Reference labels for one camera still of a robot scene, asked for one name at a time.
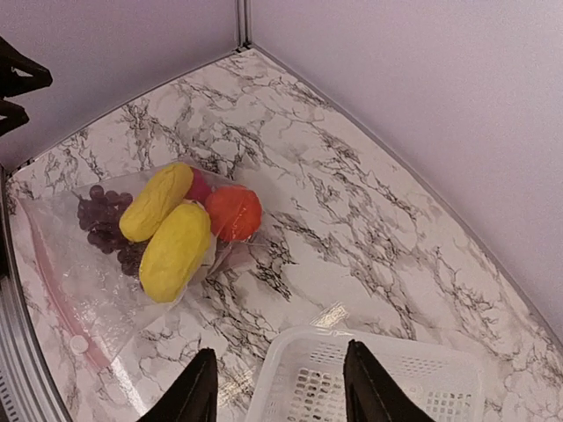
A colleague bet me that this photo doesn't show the left aluminium frame post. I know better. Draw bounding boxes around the left aluminium frame post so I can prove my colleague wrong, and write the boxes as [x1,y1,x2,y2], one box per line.
[235,0,252,52]

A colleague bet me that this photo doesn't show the orange toy pumpkin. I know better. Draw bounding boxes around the orange toy pumpkin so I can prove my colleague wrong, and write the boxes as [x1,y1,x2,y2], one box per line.
[205,186,262,242]

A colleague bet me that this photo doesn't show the red toy bell pepper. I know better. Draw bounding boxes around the red toy bell pepper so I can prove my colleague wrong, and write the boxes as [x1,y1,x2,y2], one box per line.
[185,167,212,205]

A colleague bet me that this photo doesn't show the white plastic mesh basket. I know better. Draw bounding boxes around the white plastic mesh basket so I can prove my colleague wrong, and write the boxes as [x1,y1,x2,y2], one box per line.
[246,326,485,421]

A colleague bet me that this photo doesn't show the clear zip top bag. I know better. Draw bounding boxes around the clear zip top bag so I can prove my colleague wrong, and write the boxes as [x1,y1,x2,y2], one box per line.
[18,161,263,368]

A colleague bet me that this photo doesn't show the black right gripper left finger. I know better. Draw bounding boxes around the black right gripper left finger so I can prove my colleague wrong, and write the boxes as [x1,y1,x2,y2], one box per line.
[138,348,218,422]

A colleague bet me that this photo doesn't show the dark red toy grapes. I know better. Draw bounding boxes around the dark red toy grapes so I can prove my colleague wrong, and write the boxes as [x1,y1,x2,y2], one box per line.
[77,185,149,278]

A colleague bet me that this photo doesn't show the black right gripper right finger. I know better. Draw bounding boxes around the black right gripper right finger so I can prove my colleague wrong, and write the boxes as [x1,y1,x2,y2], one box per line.
[343,339,433,422]

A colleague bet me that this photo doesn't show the white toy cauliflower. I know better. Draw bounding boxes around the white toy cauliflower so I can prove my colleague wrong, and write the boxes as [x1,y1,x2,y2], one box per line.
[181,200,216,283]

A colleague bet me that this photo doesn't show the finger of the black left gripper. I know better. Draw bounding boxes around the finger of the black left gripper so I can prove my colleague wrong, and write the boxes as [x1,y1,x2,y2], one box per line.
[1,38,53,98]
[0,98,29,136]

